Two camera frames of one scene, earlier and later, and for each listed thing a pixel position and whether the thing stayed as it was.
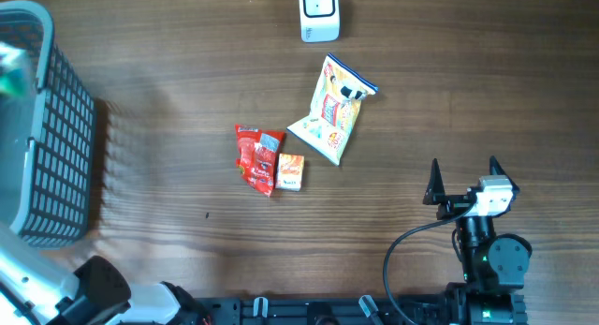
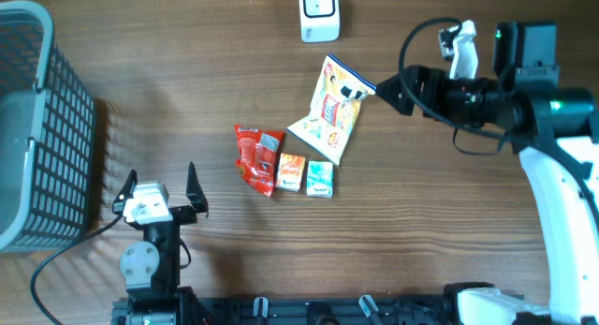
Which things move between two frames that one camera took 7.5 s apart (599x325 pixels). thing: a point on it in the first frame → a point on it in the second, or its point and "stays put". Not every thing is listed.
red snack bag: (256, 155) stays put
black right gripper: (453, 204) → (433, 81)
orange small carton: (289, 172) stays put
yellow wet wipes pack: (335, 109) stays put
